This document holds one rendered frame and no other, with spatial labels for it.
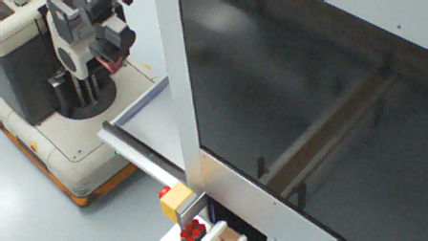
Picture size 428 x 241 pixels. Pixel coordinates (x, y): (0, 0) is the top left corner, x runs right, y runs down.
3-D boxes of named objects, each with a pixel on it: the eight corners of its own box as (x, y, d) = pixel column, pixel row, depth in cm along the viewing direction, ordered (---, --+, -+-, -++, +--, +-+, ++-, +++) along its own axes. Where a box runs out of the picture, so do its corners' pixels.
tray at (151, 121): (257, 128, 203) (257, 120, 200) (200, 186, 192) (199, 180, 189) (173, 77, 218) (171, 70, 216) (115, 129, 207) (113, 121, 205)
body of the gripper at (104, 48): (114, 66, 185) (108, 46, 180) (88, 50, 190) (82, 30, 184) (131, 53, 188) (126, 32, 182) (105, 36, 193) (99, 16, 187)
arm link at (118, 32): (100, -15, 176) (75, 5, 174) (132, 3, 171) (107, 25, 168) (113, 17, 186) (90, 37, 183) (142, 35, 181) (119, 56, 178)
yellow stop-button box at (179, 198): (202, 209, 178) (199, 195, 172) (182, 230, 175) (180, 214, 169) (181, 194, 181) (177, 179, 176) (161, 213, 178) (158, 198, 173)
